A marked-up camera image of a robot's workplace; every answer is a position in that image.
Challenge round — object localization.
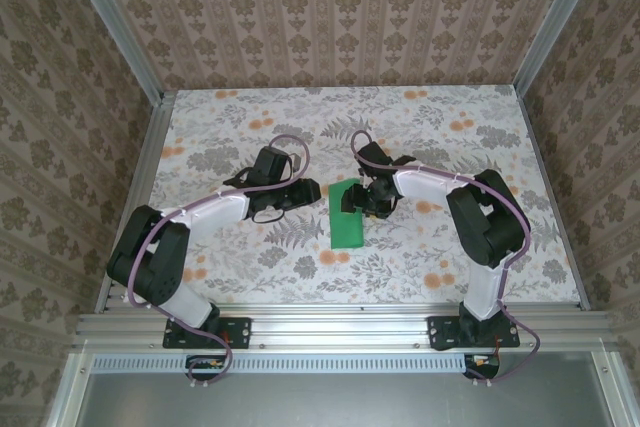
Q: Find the green paper sheet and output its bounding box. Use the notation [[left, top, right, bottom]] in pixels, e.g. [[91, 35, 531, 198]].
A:
[[328, 177, 366, 251]]

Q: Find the floral patterned table cover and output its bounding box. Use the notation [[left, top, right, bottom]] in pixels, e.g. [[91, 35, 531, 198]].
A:
[[122, 88, 584, 306]]

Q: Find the black connector board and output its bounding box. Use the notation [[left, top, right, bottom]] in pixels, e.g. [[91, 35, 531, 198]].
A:
[[185, 354, 227, 379], [463, 352, 502, 379]]

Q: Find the grey metal panel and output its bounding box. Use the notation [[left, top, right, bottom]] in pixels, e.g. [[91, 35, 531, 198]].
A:
[[47, 351, 626, 427]]

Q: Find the aluminium cross rail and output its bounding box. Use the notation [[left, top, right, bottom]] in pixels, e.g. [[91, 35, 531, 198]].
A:
[[74, 310, 617, 351]]

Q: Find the aluminium side rail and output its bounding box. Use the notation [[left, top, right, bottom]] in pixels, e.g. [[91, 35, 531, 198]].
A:
[[94, 90, 177, 316], [516, 86, 591, 312]]

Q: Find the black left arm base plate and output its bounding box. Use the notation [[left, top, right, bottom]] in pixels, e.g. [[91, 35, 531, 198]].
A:
[[163, 315, 252, 349]]

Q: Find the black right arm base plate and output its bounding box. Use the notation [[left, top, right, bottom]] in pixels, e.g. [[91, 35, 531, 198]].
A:
[[427, 315, 521, 352]]

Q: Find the grey slotted cable duct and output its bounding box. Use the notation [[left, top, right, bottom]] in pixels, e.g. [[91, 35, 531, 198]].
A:
[[92, 354, 471, 374]]

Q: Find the aluminium frame post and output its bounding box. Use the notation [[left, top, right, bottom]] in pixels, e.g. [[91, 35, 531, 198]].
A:
[[63, 0, 167, 104], [512, 0, 601, 93]]

